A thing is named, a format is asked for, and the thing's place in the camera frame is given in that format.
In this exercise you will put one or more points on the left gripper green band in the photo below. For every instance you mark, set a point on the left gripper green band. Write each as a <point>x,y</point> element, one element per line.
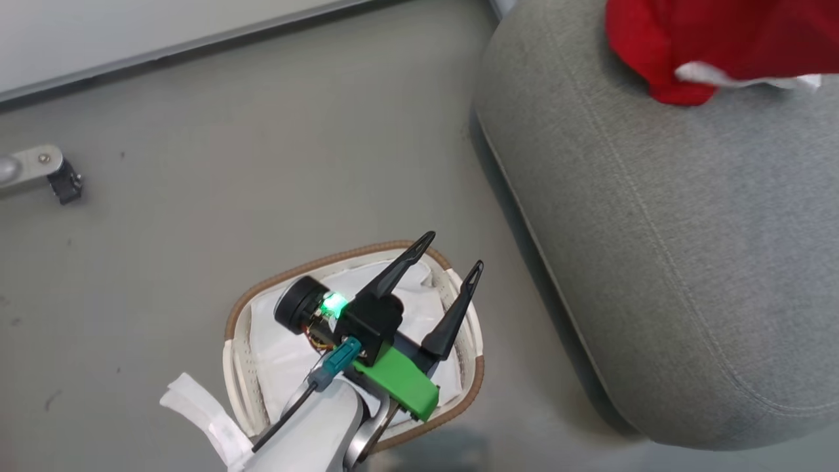
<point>400,383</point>

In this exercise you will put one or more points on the red garment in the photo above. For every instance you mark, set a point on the red garment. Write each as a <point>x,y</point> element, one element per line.
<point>721,33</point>

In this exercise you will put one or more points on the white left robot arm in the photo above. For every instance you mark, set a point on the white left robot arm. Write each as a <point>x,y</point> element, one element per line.
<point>314,432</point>

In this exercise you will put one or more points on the grey fabric sofa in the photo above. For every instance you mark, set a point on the grey fabric sofa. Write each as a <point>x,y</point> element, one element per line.
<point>655,229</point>

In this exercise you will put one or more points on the white fabric basket liner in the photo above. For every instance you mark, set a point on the white fabric basket liner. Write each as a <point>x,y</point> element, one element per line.
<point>282,360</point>

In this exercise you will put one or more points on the white laundry basket brown rim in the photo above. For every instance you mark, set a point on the white laundry basket brown rim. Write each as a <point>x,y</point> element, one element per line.
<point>244,383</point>

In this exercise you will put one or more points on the black caster wheel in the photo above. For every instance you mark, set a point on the black caster wheel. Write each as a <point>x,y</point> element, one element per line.
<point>65,185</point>

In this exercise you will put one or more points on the grey metal partition foot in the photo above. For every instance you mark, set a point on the grey metal partition foot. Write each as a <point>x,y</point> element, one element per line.
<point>26,167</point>

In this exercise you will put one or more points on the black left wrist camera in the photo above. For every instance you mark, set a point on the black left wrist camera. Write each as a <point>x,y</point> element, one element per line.
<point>298,305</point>

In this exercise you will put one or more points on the grey partition bottom rail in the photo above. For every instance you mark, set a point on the grey partition bottom rail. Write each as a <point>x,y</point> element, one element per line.
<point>164,52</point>

